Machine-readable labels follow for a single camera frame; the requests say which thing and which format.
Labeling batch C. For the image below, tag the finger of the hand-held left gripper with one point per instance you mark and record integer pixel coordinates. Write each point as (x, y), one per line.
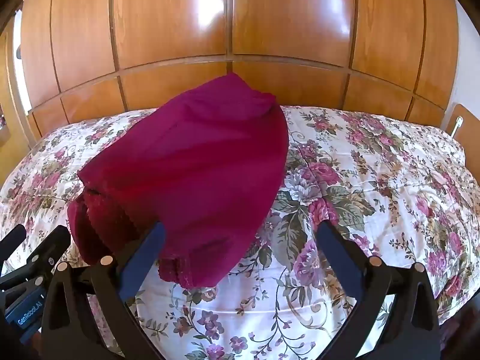
(11, 238)
(48, 251)

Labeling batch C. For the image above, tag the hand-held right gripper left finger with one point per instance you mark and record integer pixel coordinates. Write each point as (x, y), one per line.
(144, 257)

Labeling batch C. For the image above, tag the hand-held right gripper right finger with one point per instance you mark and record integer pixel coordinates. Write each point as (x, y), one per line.
(337, 257)

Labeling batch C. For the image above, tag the magenta knit sweater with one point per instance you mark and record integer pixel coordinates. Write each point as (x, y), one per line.
(187, 165)

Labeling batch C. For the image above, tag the floral bedspread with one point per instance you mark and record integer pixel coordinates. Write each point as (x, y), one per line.
(337, 195)

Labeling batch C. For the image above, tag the wooden headboard panel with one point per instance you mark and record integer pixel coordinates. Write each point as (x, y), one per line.
(467, 135)

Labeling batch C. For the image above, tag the wooden wardrobe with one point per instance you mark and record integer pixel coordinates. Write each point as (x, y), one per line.
(168, 26)

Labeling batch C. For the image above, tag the white wall socket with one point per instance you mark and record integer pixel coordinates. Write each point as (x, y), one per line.
(458, 123)

